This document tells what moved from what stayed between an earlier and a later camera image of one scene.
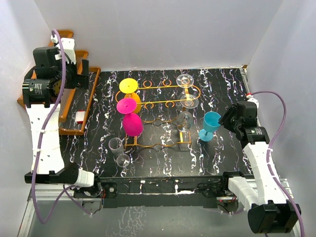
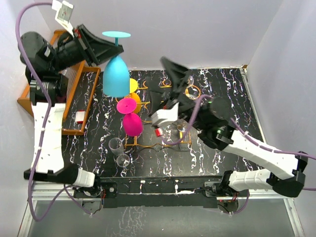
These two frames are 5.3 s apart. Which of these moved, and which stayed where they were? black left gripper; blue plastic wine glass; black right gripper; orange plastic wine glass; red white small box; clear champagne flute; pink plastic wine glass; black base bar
Moved: blue plastic wine glass; black left gripper; black right gripper
Stayed: red white small box; clear champagne flute; black base bar; pink plastic wine glass; orange plastic wine glass
